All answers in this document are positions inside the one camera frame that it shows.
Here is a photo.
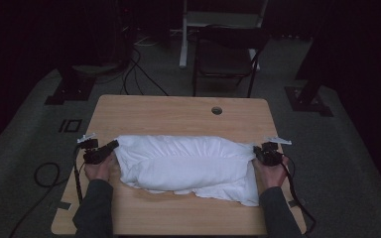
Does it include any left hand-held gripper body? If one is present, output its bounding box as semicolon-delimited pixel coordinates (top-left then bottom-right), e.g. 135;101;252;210
76;132;108;166

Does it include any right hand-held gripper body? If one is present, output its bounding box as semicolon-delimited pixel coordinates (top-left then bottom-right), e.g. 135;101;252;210
257;136;293;168

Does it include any white skirt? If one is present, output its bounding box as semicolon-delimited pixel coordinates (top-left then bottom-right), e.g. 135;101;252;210
113;134;261;207

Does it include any person's left hand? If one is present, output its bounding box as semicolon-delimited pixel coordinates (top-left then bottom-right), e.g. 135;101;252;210
83;152;115;182

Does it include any person's right hand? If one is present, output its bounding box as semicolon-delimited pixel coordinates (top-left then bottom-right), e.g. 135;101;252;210
252;155;291;189

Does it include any black stand base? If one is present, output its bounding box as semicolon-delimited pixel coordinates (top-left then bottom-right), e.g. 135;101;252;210
44;63;97;106
284;65;334;117

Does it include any black folding chair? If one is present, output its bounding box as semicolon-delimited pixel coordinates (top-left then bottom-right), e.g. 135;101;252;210
191;24;271;98

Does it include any dark equipment rack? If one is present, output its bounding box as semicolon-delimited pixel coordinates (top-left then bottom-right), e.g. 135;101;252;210
113;0;172;65

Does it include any dark curtain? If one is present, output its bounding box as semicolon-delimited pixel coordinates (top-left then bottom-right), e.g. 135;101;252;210
0;0;115;160
294;0;381;206

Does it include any left hand-held gripper black cable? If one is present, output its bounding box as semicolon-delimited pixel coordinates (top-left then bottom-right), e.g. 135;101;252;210
73;144;86;204

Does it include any black looped floor cable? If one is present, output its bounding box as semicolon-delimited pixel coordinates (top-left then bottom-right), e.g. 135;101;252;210
6;162;69;238

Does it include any white floor cable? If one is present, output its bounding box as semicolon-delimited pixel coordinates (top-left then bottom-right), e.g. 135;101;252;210
134;35;162;48

